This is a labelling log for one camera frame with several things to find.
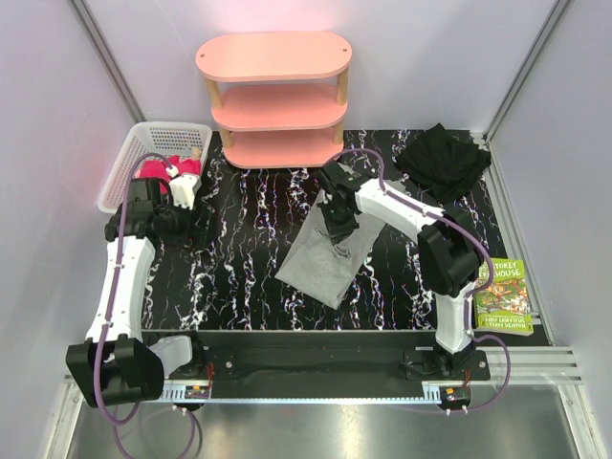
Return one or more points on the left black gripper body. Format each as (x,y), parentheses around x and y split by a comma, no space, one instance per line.
(178,221)

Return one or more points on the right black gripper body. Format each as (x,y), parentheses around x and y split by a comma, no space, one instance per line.
(339,224)

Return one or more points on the grey t-shirt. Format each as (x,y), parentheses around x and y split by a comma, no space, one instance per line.
(318,268)

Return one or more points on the black t-shirt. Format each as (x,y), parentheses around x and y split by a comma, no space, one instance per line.
(446,167)

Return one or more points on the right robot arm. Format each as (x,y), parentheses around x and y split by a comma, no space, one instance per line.
(449,256)

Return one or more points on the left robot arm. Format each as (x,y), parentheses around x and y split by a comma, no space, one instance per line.
(113,365)

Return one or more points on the red t-shirt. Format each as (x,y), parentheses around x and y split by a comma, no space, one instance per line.
(157,169)

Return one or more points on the pink three-tier shelf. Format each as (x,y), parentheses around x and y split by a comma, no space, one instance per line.
(279,99)

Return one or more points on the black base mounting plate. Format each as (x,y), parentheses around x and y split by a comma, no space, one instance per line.
(329,366)

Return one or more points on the green treehouse book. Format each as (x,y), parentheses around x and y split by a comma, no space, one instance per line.
(504,306)

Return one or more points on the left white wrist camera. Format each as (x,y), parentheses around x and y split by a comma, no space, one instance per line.
(183,187)

